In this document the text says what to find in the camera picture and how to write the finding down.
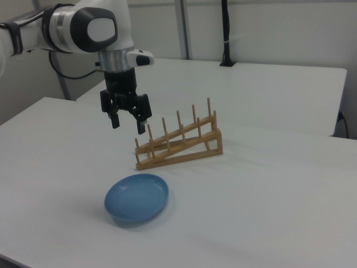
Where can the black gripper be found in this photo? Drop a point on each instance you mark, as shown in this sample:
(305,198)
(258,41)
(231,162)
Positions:
(120,86)

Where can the blue round plate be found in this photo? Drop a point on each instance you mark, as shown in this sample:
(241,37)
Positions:
(136,198)

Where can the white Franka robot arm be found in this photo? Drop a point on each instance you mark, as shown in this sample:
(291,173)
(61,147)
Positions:
(83,28)

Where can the wooden plate rack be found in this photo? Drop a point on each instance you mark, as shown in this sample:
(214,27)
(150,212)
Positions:
(178,156)

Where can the black pole stand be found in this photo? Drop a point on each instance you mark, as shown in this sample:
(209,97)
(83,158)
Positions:
(226,33)

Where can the grey metal frame post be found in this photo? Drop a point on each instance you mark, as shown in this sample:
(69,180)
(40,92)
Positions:
(63,86)
(184,28)

